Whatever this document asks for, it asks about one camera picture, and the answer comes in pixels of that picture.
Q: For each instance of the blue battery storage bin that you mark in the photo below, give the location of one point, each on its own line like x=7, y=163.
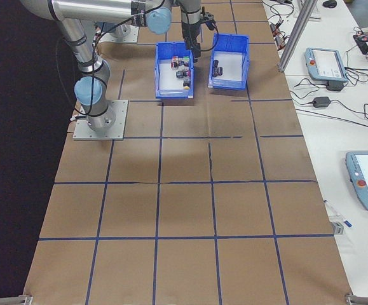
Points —
x=228, y=84

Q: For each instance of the blue switch storage bin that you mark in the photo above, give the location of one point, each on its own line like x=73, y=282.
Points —
x=174, y=93

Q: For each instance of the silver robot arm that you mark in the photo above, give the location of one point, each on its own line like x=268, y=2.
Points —
x=99, y=114

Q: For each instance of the small grey box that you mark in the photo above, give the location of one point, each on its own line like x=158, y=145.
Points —
x=337, y=228

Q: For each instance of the black red-ringed push button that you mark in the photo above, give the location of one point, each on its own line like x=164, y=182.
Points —
x=181, y=74

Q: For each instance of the yellow push button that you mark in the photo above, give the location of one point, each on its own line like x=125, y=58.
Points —
x=186, y=84

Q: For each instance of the white foam sheet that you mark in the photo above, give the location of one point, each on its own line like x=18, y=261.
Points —
x=167, y=79
x=234, y=66

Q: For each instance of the black power adapter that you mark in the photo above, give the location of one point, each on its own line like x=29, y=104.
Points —
x=321, y=101
x=335, y=85

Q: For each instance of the black computer mouse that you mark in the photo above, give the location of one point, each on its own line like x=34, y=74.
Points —
x=330, y=3

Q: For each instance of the white desk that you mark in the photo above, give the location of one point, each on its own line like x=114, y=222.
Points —
x=330, y=133

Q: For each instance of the red black circuit board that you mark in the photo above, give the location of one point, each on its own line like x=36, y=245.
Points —
x=366, y=41

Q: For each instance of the white pen blue cap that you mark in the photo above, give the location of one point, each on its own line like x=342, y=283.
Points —
x=346, y=223

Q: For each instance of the green white switch block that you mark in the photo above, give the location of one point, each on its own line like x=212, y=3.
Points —
x=187, y=59

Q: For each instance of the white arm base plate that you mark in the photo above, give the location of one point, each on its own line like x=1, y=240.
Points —
x=135, y=36
x=120, y=130

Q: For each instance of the tall aluminium camera post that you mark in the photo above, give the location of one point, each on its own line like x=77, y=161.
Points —
x=295, y=35

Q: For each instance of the black frame cover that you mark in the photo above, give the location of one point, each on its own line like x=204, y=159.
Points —
x=12, y=127

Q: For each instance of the aluminium frame profile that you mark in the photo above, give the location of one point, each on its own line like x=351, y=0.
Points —
x=365, y=300
x=12, y=300

